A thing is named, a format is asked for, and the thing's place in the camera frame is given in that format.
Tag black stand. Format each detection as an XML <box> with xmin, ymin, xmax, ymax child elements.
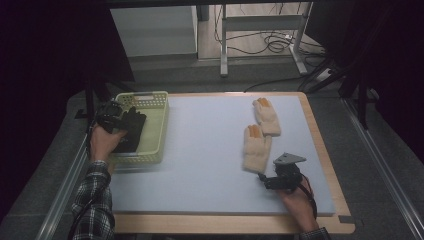
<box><xmin>299</xmin><ymin>59</ymin><xmax>379</xmax><ymax>132</ymax></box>
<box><xmin>82</xmin><ymin>77</ymin><xmax>135</xmax><ymax>125</ymax></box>

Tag white cabinet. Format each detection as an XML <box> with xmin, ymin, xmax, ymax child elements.
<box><xmin>109</xmin><ymin>5</ymin><xmax>200</xmax><ymax>58</ymax></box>

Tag black floor cable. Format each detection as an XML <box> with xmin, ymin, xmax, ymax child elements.
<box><xmin>243</xmin><ymin>75</ymin><xmax>305</xmax><ymax>94</ymax></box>

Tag grey metal desk frame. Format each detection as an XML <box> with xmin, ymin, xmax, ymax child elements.
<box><xmin>219</xmin><ymin>1</ymin><xmax>315</xmax><ymax>78</ymax></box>

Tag green plastic basket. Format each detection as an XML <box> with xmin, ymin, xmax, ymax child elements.
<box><xmin>111</xmin><ymin>90</ymin><xmax>170</xmax><ymax>165</ymax></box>

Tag aluminium rail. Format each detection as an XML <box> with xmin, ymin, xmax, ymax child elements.
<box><xmin>34</xmin><ymin>133</ymin><xmax>92</xmax><ymax>240</ymax></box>
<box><xmin>340</xmin><ymin>97</ymin><xmax>424</xmax><ymax>240</ymax></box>

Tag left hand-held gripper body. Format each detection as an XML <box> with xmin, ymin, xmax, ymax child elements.
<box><xmin>94</xmin><ymin>99</ymin><xmax>126</xmax><ymax>135</ymax></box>

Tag tangle of floor cables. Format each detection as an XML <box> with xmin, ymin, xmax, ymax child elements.
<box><xmin>214</xmin><ymin>29</ymin><xmax>327</xmax><ymax>57</ymax></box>

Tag beige knit glove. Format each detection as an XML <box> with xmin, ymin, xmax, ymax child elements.
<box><xmin>242</xmin><ymin>123</ymin><xmax>273</xmax><ymax>174</ymax></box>
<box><xmin>252</xmin><ymin>97</ymin><xmax>282</xmax><ymax>137</ymax></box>

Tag person's left hand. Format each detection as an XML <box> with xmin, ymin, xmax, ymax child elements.
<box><xmin>88</xmin><ymin>123</ymin><xmax>128</xmax><ymax>164</ymax></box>

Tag person's right hand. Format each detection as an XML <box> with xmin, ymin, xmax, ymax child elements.
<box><xmin>277</xmin><ymin>176</ymin><xmax>320</xmax><ymax>233</ymax></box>

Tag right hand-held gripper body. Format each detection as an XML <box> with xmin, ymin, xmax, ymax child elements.
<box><xmin>271</xmin><ymin>151</ymin><xmax>308</xmax><ymax>193</ymax></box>

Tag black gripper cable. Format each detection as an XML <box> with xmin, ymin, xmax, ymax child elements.
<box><xmin>67</xmin><ymin>196</ymin><xmax>98</xmax><ymax>240</ymax></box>
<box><xmin>299</xmin><ymin>180</ymin><xmax>318</xmax><ymax>220</ymax></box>

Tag black glove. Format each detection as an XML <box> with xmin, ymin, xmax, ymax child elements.
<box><xmin>111</xmin><ymin>106</ymin><xmax>148</xmax><ymax>154</ymax></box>

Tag pale foam board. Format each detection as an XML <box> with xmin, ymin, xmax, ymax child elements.
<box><xmin>109</xmin><ymin>94</ymin><xmax>337</xmax><ymax>216</ymax></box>

